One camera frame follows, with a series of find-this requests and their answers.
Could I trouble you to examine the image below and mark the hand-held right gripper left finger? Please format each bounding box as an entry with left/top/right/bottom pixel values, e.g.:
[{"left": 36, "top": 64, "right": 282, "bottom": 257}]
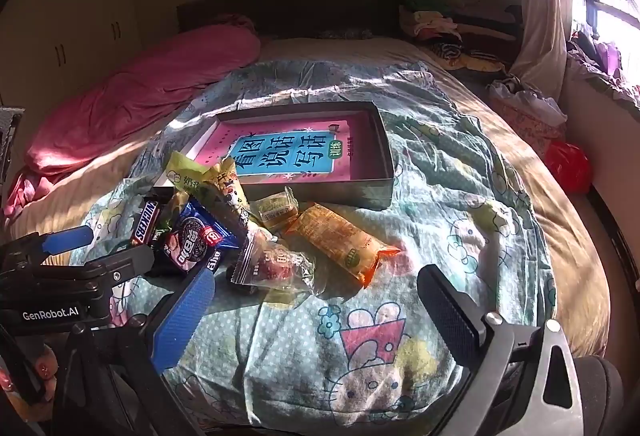
[{"left": 60, "top": 260, "right": 217, "bottom": 436}]

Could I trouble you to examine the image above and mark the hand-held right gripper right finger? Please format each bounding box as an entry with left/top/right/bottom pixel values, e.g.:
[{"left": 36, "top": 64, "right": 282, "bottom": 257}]
[{"left": 416, "top": 263, "right": 581, "bottom": 436}]

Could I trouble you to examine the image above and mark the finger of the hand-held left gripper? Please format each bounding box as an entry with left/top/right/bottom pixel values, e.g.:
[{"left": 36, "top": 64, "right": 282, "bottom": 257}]
[
  {"left": 82, "top": 245, "right": 155, "bottom": 285},
  {"left": 10, "top": 225, "right": 95, "bottom": 264}
]

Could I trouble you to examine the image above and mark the clear packet with brown cake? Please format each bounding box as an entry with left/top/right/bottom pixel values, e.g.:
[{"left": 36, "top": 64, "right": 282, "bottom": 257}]
[{"left": 227, "top": 226, "right": 307, "bottom": 291}]

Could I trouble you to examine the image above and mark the light green snack packet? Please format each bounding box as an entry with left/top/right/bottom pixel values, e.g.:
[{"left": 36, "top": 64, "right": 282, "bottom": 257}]
[{"left": 165, "top": 151, "right": 226, "bottom": 197}]

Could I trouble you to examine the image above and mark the yellow cartoon snack packet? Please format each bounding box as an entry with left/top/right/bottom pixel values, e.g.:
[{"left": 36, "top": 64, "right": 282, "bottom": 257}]
[{"left": 202, "top": 156, "right": 251, "bottom": 237}]

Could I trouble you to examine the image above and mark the long orange snack packet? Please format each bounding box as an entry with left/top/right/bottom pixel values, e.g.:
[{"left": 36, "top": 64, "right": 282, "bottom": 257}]
[{"left": 285, "top": 202, "right": 402, "bottom": 288}]

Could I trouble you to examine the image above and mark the small clear pastry packet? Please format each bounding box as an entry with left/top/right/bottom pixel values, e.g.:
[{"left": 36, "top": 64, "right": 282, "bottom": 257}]
[{"left": 248, "top": 186, "right": 300, "bottom": 233}]

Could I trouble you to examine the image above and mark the shallow grey cardboard box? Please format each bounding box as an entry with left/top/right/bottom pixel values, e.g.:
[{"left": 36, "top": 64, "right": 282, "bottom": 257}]
[{"left": 152, "top": 100, "right": 396, "bottom": 211}]

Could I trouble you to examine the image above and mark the person's left hand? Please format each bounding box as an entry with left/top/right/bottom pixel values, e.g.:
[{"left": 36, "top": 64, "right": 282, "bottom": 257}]
[{"left": 0, "top": 343, "right": 59, "bottom": 424}]

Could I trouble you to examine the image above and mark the brown chocolate bar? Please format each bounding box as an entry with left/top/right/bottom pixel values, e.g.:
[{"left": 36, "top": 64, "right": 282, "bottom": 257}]
[{"left": 129, "top": 199, "right": 163, "bottom": 247}]

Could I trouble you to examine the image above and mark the blue cookie packet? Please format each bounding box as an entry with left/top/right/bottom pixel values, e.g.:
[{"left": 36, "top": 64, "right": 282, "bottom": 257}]
[{"left": 150, "top": 199, "right": 241, "bottom": 274}]

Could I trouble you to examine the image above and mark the cartoon printed blanket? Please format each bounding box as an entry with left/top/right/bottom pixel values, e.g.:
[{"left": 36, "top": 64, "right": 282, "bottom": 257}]
[{"left": 70, "top": 59, "right": 556, "bottom": 436}]

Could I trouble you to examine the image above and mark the bed with beige sheet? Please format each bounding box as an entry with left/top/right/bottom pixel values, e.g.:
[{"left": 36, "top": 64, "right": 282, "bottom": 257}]
[{"left": 5, "top": 36, "right": 611, "bottom": 362}]

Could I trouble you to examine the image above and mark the pink quilt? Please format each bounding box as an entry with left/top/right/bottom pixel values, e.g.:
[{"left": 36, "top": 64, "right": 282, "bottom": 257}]
[{"left": 2, "top": 14, "right": 261, "bottom": 217}]

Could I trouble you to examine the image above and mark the red plastic bag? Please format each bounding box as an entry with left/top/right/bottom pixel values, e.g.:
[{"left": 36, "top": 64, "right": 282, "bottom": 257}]
[{"left": 542, "top": 141, "right": 593, "bottom": 194}]

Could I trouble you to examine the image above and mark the pink book with blue label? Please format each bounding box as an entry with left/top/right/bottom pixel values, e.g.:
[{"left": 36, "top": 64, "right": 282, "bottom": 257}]
[{"left": 192, "top": 119, "right": 381, "bottom": 182}]

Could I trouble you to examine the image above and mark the pink patterned bag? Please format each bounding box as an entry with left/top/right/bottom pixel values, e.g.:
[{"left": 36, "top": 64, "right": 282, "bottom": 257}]
[{"left": 487, "top": 76, "right": 568, "bottom": 147}]

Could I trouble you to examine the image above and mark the cream wardrobe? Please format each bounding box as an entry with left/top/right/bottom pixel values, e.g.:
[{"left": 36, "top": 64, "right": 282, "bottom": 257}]
[{"left": 0, "top": 0, "right": 146, "bottom": 117}]

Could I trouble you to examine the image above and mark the pile of folded clothes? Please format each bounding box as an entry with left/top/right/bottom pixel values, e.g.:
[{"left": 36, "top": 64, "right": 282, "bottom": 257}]
[{"left": 400, "top": 0, "right": 526, "bottom": 72}]

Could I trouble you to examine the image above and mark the purple clothes pile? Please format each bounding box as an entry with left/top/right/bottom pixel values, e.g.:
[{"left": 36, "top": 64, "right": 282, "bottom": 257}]
[{"left": 567, "top": 29, "right": 640, "bottom": 107}]

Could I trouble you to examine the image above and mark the dark patterned pillow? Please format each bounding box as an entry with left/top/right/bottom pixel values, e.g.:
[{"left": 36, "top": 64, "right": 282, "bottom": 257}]
[{"left": 315, "top": 29, "right": 373, "bottom": 42}]

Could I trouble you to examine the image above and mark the dark headboard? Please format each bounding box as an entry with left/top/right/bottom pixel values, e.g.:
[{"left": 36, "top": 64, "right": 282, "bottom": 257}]
[{"left": 177, "top": 0, "right": 408, "bottom": 40}]

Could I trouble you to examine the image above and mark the beige curtain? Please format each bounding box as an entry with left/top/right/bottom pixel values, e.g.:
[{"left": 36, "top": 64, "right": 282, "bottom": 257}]
[{"left": 510, "top": 0, "right": 568, "bottom": 102}]

